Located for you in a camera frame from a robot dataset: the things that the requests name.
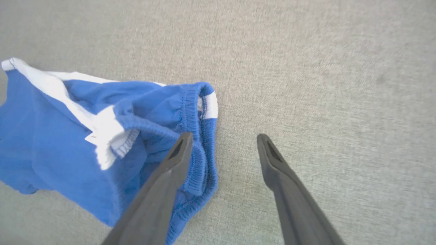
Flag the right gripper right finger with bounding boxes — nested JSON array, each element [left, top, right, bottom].
[[256, 133, 346, 245]]

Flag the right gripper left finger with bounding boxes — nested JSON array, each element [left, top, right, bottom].
[[102, 132, 194, 245]]

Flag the blue shorts with white stripes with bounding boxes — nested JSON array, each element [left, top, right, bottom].
[[0, 57, 219, 245]]

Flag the grey fabric sofa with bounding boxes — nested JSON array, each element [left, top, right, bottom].
[[0, 0, 436, 245]]

